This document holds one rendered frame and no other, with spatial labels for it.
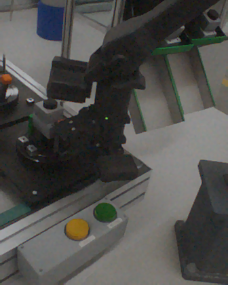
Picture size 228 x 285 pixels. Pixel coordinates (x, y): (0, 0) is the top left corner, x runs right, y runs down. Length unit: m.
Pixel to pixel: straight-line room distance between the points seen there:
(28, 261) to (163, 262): 0.30
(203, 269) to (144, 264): 0.12
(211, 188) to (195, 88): 0.45
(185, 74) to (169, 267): 0.54
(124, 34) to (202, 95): 0.61
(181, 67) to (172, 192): 0.36
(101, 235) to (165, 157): 0.44
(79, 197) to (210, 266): 0.30
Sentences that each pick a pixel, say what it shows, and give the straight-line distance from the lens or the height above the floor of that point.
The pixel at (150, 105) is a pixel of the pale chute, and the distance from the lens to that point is 0.93.
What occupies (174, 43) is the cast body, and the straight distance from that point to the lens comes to 0.83.
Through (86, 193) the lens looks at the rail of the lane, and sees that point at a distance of 0.75.
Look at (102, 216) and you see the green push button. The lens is 0.69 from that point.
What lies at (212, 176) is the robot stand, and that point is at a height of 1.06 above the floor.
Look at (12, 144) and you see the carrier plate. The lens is 0.84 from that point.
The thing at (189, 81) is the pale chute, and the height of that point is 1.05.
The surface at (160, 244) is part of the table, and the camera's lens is 0.83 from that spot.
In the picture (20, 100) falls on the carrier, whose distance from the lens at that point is 1.00.
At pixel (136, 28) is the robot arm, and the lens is 0.50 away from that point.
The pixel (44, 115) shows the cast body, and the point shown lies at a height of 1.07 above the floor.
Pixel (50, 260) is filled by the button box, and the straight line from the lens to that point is 0.64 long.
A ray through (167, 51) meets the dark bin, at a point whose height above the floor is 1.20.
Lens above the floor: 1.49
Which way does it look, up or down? 35 degrees down
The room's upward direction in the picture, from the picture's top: 11 degrees clockwise
